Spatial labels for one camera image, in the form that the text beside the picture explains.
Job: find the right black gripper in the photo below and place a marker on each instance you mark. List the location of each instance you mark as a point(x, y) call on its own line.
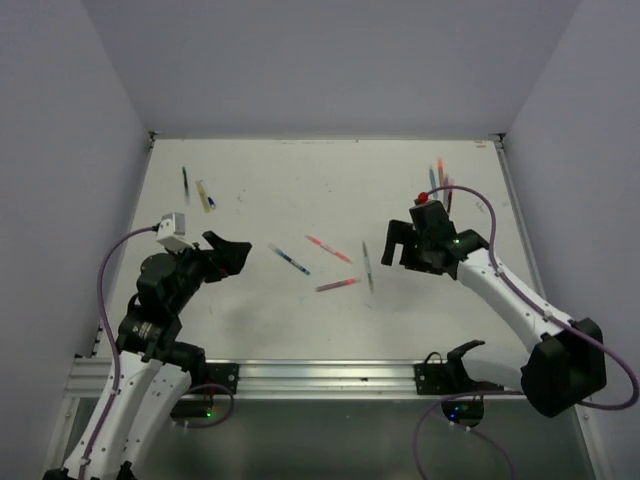
point(403, 232)

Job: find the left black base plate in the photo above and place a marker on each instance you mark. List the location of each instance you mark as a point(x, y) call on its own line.
point(226, 374)

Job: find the blue gel pen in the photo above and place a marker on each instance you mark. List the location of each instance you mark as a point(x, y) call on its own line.
point(289, 259)

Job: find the dark green pen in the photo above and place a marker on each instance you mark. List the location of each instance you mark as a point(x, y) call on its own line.
point(186, 187)

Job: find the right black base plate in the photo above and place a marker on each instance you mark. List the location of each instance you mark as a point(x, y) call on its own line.
point(440, 380)

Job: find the red highlighter pen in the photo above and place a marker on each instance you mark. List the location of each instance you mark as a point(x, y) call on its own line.
point(329, 249)

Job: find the light blue pen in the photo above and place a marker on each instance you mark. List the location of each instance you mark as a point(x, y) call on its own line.
point(433, 182)

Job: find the yellow highlighter pen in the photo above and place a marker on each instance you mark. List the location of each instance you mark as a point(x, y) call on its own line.
point(203, 196)

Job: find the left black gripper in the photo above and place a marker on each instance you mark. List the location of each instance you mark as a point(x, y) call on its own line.
point(226, 258)

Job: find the aluminium mounting rail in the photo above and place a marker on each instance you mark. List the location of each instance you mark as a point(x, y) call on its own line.
point(259, 379)

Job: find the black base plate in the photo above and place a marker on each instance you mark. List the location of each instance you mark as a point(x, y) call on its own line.
point(226, 374)
point(440, 380)

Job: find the purple red pen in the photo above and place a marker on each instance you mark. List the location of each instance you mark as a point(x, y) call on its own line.
point(447, 194)

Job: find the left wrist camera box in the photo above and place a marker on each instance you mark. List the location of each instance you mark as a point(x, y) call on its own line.
point(171, 232)

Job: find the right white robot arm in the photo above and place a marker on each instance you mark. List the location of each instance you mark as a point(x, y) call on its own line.
point(562, 365)

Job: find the green thin pen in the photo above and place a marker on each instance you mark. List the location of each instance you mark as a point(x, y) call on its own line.
point(368, 267)

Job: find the orange tipped pen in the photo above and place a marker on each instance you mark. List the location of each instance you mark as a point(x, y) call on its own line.
point(441, 175)

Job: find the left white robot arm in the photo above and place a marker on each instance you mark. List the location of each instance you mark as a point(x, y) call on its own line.
point(125, 421)

